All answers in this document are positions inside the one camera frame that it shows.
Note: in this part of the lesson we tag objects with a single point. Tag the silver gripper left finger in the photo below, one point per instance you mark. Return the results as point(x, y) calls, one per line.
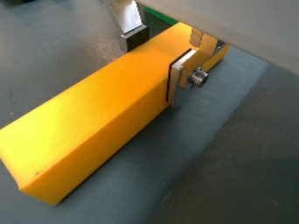
point(132, 32)

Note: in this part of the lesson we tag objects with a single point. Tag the yellow rectangular block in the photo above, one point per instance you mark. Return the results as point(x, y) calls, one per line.
point(54, 146)

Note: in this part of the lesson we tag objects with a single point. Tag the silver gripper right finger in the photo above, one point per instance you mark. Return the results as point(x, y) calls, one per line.
point(188, 70)

